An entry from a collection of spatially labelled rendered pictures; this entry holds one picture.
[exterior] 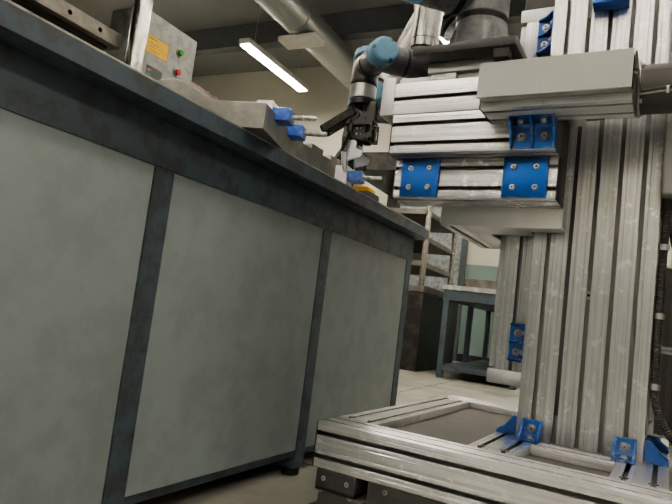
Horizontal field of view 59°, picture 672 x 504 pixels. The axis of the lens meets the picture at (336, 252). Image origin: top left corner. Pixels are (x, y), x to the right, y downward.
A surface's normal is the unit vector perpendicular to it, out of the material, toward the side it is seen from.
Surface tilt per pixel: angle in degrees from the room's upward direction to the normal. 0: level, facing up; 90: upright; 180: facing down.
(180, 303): 90
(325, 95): 90
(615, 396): 90
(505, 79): 90
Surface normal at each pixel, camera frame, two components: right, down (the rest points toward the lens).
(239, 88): -0.43, -0.14
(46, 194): 0.87, 0.06
